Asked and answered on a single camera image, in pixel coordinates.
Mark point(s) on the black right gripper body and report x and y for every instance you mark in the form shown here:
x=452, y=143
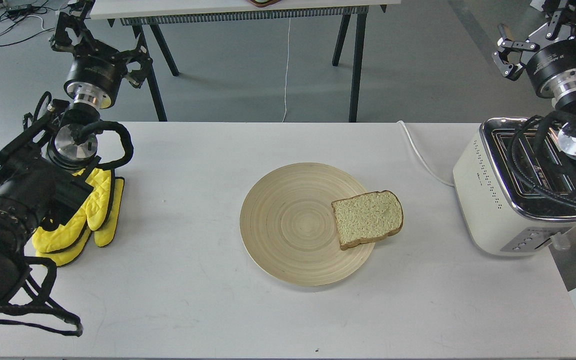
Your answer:
x=552, y=57

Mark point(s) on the slice of bread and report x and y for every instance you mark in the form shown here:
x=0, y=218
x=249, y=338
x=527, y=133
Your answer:
x=367, y=218

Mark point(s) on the background white trestle table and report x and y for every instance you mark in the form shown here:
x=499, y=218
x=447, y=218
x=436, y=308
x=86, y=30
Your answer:
x=152, y=13

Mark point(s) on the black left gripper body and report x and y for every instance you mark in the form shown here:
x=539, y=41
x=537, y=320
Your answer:
x=98, y=76

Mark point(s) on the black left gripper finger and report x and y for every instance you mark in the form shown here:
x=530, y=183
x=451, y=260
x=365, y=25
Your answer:
x=71, y=34
x=138, y=63

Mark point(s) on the yellow oven mitt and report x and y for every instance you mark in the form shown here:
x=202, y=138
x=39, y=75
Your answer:
x=96, y=219

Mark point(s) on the cream white toaster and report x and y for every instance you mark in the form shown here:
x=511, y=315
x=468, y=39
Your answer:
x=504, y=216

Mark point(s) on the round wooden plate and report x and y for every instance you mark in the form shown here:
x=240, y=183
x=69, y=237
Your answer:
x=288, y=227

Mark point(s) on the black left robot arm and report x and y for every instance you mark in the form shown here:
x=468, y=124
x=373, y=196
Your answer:
x=57, y=178

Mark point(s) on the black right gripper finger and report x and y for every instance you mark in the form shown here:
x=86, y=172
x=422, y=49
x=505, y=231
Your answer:
x=507, y=56
x=561, y=19

